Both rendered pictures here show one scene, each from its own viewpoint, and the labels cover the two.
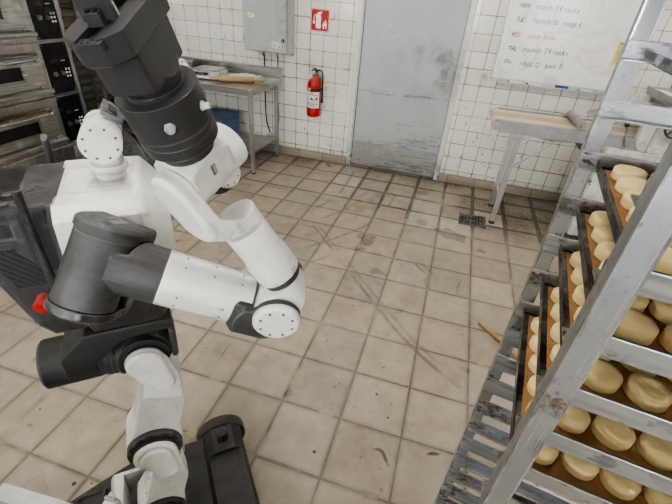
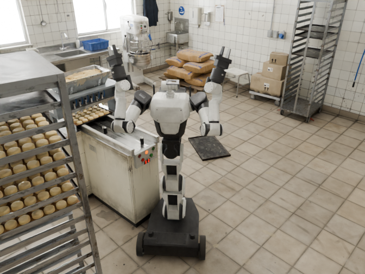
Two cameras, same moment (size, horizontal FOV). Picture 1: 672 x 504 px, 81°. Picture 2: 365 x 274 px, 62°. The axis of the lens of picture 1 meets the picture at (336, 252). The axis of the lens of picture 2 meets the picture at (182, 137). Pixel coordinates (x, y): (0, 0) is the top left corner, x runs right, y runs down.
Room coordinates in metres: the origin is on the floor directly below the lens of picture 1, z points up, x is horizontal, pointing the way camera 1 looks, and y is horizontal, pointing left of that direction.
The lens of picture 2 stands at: (1.76, -1.22, 2.17)
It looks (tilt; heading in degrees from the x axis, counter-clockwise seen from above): 29 degrees down; 121
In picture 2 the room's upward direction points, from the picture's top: straight up
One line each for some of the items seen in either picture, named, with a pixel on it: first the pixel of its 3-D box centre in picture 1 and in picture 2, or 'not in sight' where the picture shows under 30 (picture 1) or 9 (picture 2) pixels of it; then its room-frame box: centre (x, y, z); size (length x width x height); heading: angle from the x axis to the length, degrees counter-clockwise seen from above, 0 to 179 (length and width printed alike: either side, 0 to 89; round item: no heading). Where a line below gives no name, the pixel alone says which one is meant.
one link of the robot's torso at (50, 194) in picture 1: (94, 241); (171, 111); (0.66, 0.49, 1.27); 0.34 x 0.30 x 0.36; 26
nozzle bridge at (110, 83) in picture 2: not in sight; (83, 104); (-0.50, 0.68, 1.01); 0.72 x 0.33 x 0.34; 80
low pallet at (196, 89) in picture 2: not in sight; (191, 81); (-1.31, 4.35, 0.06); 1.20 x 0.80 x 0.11; 168
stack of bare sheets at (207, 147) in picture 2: not in sight; (208, 146); (0.22, 2.10, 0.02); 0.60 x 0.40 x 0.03; 138
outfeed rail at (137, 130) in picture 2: not in sight; (91, 109); (-0.58, 0.84, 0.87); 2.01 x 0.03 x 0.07; 170
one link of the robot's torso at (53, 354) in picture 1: (110, 339); (172, 141); (0.65, 0.51, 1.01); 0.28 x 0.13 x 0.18; 116
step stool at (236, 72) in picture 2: not in sight; (237, 81); (-0.26, 4.36, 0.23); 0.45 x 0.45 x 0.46; 68
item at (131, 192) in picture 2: not in sight; (121, 170); (0.00, 0.59, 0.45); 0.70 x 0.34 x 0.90; 170
